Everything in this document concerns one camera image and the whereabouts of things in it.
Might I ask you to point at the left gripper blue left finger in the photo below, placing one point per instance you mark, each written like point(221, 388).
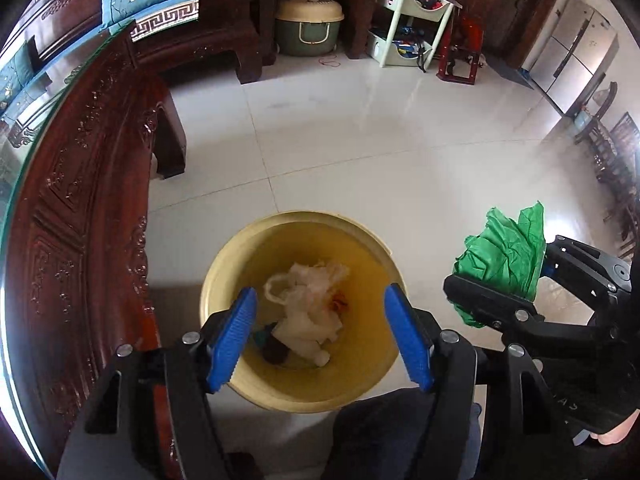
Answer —
point(230, 338)

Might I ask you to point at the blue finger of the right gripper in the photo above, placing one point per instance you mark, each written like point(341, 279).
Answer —
point(547, 269)

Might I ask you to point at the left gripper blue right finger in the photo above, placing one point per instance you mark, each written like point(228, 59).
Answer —
point(412, 340)

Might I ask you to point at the green paper ball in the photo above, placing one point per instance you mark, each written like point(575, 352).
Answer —
point(508, 254)

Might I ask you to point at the clear plastic bag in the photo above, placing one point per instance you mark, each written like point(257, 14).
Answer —
point(304, 293)

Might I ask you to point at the teal paper ball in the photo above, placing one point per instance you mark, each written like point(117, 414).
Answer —
point(261, 336)

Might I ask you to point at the white plastic milk bottle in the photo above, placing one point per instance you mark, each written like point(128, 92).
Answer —
point(308, 349)

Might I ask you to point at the orange paper ball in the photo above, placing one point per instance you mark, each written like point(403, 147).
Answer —
point(339, 303)

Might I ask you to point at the yellow plastic trash bucket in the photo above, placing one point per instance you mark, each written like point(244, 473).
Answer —
point(365, 349)

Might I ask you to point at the person's right hand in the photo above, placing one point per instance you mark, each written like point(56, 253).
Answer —
point(618, 433)

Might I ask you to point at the silver refrigerator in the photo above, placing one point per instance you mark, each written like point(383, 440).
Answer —
point(575, 58)

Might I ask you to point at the red small stool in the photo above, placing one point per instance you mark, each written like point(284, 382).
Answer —
point(462, 41)

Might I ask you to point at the white toy storage shelf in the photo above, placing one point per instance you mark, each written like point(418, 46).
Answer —
point(407, 34)

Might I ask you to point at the blue embroidered cushion left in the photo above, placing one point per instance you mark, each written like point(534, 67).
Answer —
point(15, 75)

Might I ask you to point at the dark wooden carved sofa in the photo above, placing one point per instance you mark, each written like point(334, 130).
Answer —
point(165, 33)

